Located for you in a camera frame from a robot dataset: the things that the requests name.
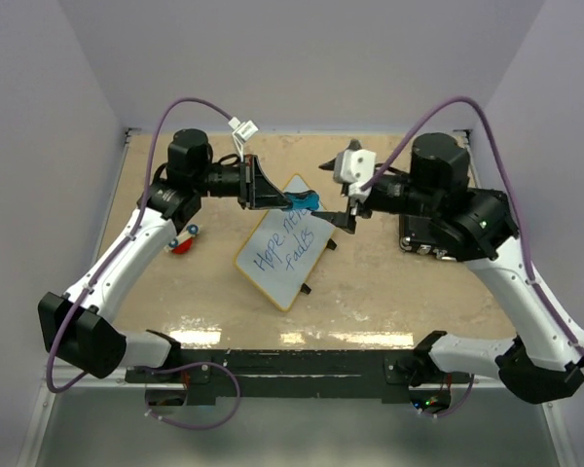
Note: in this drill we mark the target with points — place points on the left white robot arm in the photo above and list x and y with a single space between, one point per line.
77 325

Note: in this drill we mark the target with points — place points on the blue whiteboard eraser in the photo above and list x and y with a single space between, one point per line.
308 200

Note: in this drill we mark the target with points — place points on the black hard case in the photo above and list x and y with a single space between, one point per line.
415 237

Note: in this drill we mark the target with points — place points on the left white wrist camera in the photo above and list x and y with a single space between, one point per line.
242 132

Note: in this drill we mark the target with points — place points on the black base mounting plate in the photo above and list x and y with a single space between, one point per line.
384 375

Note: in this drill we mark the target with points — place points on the red white toy car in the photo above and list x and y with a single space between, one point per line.
183 242

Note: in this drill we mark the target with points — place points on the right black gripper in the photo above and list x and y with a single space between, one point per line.
347 220

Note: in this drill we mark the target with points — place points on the yellow framed whiteboard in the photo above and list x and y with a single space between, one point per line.
282 251

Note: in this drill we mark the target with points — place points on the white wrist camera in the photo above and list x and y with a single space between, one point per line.
242 132
355 166

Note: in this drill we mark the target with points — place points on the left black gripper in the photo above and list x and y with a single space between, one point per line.
256 190

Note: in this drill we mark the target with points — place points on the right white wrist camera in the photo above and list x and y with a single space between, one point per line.
355 166

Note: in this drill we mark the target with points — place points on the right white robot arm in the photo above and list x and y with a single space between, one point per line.
545 359

